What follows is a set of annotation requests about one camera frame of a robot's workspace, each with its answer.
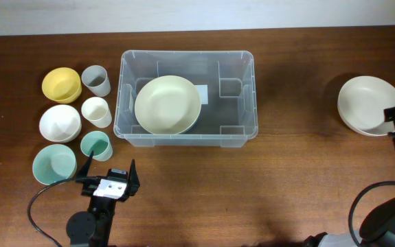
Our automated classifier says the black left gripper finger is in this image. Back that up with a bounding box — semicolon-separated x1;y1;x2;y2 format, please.
76;151;94;179
128;159;140;189

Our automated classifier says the mint green bowl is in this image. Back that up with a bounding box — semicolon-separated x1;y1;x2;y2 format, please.
32;144;77;185

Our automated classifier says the beige plate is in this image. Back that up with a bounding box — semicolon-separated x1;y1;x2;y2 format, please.
135;75;201;134
337;75;395;137

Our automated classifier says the dark blue plate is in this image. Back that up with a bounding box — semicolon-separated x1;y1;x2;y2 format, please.
182;112;201;134

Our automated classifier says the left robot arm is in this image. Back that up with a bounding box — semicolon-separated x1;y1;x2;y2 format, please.
66;154;140;246

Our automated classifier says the mint green cup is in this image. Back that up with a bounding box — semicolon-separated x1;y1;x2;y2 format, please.
80;131;113;161

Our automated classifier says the white bowl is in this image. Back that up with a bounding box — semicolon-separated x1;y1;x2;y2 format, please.
39;104;82;143

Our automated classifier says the cream white cup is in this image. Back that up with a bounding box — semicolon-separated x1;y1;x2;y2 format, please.
81;97;112;128

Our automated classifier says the yellow bowl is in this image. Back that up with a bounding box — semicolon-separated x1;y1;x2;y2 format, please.
42;67;82;104

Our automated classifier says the clear plastic storage bin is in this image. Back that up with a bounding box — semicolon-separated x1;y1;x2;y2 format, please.
113;50;258;148

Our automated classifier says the grey cup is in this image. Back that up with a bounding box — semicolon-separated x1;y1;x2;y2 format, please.
81;65;111;97

